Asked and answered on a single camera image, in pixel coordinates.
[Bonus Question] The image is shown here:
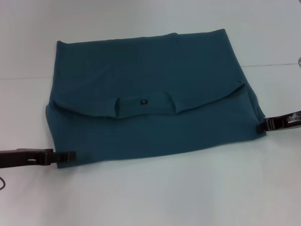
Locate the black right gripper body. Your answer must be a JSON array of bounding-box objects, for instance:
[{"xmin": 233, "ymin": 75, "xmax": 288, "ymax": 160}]
[{"xmin": 273, "ymin": 109, "xmax": 301, "ymax": 131}]

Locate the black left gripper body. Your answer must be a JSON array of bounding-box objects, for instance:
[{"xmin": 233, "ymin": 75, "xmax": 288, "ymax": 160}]
[{"xmin": 0, "ymin": 147, "xmax": 55, "ymax": 169}]

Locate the teal printed t-shirt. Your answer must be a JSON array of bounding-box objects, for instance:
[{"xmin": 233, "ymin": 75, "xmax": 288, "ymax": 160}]
[{"xmin": 44, "ymin": 28, "xmax": 266, "ymax": 170}]

